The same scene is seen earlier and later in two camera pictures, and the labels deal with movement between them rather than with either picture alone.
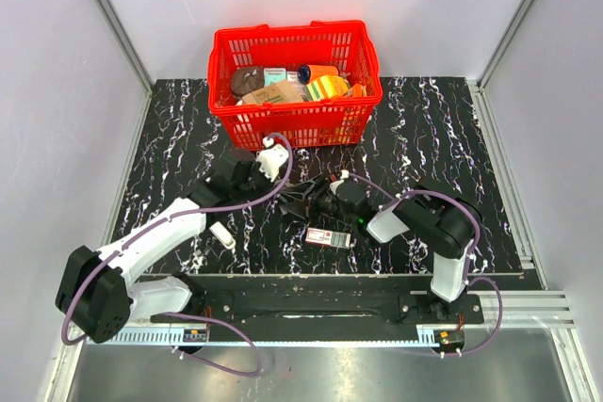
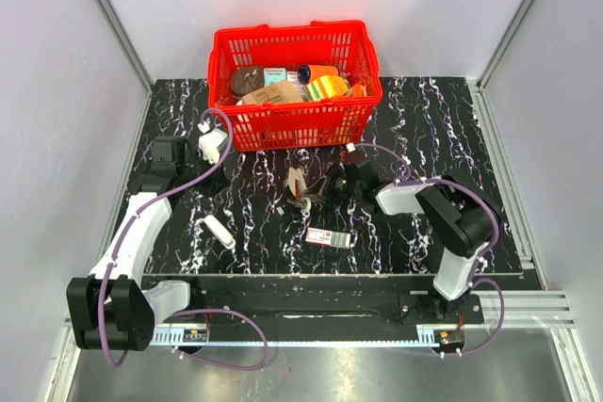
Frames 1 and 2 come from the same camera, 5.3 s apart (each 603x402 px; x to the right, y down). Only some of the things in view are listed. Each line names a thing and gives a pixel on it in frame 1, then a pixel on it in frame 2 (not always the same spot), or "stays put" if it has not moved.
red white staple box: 320,236 stays put
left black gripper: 267,183 → 219,181
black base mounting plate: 368,300 stays put
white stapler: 219,231 stays put
